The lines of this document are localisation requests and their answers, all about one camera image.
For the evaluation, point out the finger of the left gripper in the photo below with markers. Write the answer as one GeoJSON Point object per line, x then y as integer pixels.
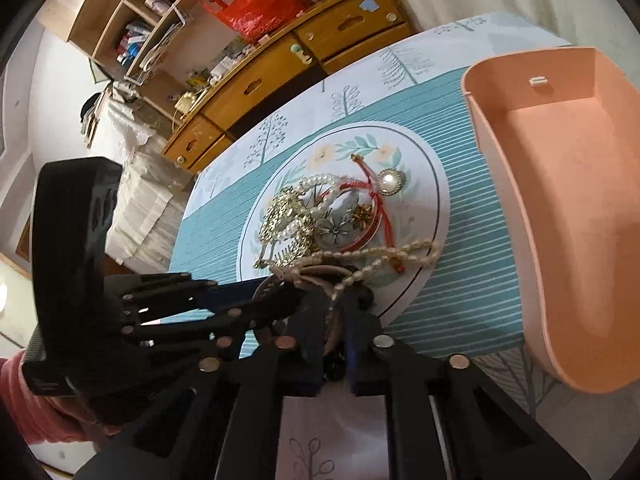
{"type": "Point", "coordinates": [180, 292]}
{"type": "Point", "coordinates": [189, 326]}

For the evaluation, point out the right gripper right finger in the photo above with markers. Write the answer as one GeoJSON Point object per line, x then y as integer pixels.
{"type": "Point", "coordinates": [445, 419]}

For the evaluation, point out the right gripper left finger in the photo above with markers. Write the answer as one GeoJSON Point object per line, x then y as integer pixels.
{"type": "Point", "coordinates": [289, 365]}

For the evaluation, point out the gold chain comb ornament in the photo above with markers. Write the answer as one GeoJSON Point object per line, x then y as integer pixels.
{"type": "Point", "coordinates": [287, 229]}

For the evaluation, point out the silver flower brooch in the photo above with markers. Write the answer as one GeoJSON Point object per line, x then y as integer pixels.
{"type": "Point", "coordinates": [334, 230]}

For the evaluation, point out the left human hand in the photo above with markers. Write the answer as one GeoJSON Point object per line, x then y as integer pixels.
{"type": "Point", "coordinates": [81, 419]}

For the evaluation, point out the white lace-covered furniture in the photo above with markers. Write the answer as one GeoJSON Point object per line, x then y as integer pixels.
{"type": "Point", "coordinates": [153, 191]}

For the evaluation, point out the small gold charm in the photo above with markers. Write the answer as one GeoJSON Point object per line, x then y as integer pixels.
{"type": "Point", "coordinates": [362, 216]}

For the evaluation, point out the round pearl brooch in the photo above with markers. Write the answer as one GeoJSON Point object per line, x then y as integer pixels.
{"type": "Point", "coordinates": [390, 181]}

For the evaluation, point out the wooden bookshelf hutch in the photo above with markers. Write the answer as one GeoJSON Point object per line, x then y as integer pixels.
{"type": "Point", "coordinates": [149, 42]}

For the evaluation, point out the red plastic bag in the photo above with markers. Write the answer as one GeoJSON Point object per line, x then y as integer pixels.
{"type": "Point", "coordinates": [253, 19]}

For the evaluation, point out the pink plastic tray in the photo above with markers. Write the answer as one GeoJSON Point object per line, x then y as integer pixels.
{"type": "Point", "coordinates": [559, 130]}

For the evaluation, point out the wooden desk with drawers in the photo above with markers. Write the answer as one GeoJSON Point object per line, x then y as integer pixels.
{"type": "Point", "coordinates": [328, 37]}

